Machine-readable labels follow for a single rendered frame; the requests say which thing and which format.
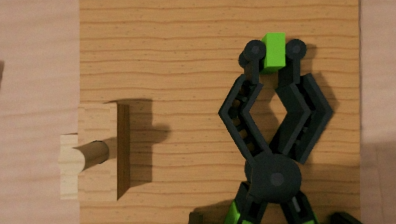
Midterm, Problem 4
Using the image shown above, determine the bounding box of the light wooden board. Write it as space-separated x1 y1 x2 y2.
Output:
79 0 361 224

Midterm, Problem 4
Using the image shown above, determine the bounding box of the small wooden block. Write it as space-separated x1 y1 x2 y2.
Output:
78 104 130 201

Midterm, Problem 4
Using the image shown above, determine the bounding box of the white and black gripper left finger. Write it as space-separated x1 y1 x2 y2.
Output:
188 212 203 224

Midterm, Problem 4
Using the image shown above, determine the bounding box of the tan wooden dowel pin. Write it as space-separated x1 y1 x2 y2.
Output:
58 141 109 175

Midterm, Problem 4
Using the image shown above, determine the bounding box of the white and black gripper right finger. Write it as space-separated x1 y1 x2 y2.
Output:
331 212 363 224

